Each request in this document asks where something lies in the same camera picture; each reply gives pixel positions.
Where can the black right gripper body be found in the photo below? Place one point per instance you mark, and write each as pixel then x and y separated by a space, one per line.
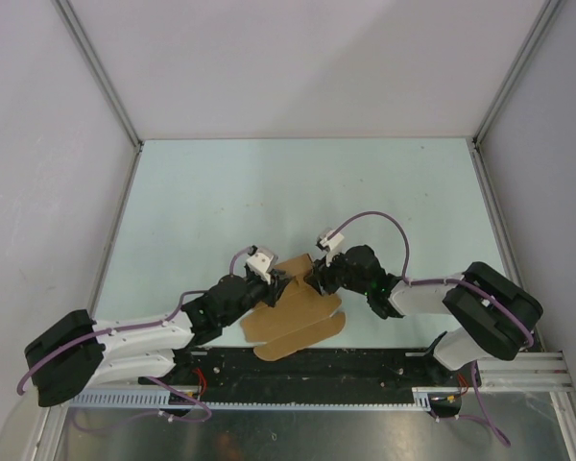
pixel 335 275

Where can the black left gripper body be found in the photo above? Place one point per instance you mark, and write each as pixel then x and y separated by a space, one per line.
pixel 258 289

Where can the brown cardboard box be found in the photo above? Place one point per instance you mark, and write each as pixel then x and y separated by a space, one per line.
pixel 302 318

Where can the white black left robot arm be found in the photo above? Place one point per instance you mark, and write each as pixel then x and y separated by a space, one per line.
pixel 78 351

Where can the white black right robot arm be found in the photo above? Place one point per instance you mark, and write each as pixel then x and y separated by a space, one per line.
pixel 496 317

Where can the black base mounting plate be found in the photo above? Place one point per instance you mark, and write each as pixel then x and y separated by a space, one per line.
pixel 219 365

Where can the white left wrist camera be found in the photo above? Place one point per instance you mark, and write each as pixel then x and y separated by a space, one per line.
pixel 260 262

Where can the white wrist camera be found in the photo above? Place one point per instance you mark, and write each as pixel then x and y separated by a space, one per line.
pixel 330 241
pixel 260 262

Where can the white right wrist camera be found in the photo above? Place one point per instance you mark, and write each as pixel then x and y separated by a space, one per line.
pixel 330 241

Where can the grey slotted cable duct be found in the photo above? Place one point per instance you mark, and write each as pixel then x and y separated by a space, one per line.
pixel 162 399

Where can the left aluminium frame post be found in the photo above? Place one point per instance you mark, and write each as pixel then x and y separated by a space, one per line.
pixel 76 29

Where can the aluminium frame post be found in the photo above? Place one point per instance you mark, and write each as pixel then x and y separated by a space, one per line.
pixel 76 29
pixel 545 19

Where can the right aluminium frame post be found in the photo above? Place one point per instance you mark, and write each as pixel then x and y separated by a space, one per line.
pixel 545 19

